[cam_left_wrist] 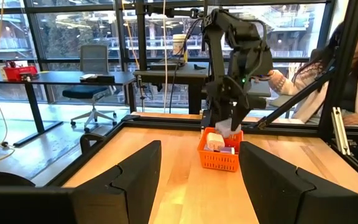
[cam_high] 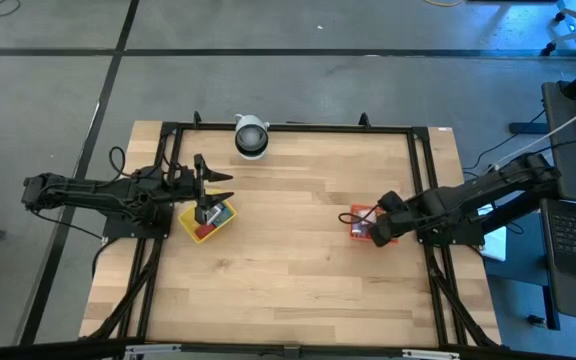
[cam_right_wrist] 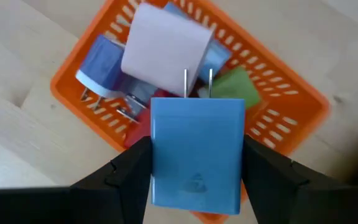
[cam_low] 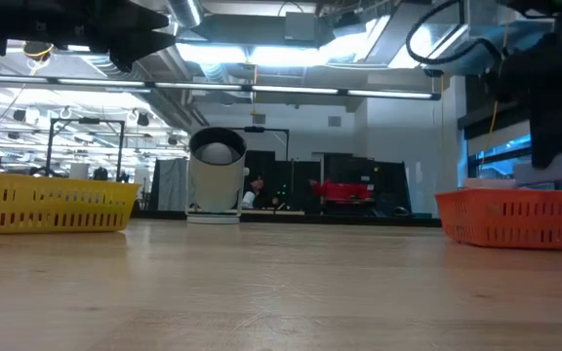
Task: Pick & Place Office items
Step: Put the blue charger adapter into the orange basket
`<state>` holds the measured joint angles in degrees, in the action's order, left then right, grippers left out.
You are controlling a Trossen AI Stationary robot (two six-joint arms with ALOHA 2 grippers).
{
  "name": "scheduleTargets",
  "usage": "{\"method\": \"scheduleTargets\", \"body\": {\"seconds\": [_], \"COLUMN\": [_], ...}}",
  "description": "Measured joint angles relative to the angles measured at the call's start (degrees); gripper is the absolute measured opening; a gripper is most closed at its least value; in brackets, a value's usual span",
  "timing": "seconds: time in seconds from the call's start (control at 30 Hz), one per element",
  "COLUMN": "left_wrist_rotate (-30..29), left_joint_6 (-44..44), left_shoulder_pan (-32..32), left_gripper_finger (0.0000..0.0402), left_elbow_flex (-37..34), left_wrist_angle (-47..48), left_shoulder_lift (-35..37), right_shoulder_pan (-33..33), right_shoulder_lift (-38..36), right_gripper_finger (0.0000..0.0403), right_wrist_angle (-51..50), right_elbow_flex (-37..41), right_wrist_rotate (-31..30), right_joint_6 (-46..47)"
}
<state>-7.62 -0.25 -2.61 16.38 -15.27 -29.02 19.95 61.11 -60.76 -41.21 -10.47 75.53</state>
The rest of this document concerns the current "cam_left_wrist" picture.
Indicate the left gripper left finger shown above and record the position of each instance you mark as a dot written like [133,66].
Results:
[132,189]

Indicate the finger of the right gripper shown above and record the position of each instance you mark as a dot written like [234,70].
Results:
[239,116]
[219,112]

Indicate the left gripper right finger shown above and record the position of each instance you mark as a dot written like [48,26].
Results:
[291,199]

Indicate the lavender slotted adapter box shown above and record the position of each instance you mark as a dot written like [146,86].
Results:
[224,128]

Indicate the pink block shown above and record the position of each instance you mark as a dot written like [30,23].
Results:
[215,141]

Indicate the purple box white lid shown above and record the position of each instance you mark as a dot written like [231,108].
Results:
[227,150]

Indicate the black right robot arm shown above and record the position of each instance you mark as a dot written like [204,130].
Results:
[225,37]

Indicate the grey office chair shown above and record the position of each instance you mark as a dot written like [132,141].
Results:
[93,59]

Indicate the laptop computer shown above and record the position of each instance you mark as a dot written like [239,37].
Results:
[259,88]

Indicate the orange plastic basket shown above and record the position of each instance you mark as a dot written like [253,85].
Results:
[219,160]

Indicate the black desk with pole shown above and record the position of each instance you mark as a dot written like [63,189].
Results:
[179,73]

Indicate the white paper cup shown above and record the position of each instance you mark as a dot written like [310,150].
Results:
[179,46]

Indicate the silver aluminium bar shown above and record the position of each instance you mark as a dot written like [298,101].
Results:
[340,133]

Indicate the black desk tray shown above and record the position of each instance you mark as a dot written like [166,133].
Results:
[101,79]

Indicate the white cylinder holder black rim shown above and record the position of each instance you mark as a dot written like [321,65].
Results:
[2,179]

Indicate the long black desk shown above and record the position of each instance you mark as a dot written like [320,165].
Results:
[57,77]

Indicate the red box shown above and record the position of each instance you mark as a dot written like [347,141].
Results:
[17,73]

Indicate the black pole mount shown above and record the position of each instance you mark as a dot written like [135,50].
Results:
[141,37]

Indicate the glass window wall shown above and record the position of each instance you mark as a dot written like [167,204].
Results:
[64,34]

